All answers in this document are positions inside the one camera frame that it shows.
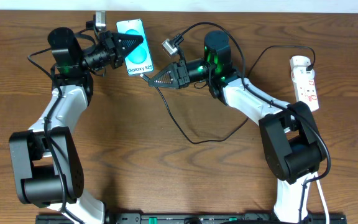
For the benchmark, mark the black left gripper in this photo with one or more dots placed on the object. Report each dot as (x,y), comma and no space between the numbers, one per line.
(107,45)

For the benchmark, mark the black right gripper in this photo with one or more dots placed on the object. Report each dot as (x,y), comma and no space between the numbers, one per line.
(179,74)

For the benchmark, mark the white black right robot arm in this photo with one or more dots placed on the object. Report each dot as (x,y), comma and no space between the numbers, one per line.
(293,147)

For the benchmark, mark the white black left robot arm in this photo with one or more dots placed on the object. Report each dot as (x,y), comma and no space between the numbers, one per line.
(46,166)

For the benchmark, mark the white charger adapter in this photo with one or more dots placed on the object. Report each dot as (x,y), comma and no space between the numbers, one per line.
(301,74)

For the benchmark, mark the white power strip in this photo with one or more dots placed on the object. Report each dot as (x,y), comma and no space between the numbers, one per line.
(305,91)

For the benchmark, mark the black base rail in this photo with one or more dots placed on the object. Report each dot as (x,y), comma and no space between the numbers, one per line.
(136,218)

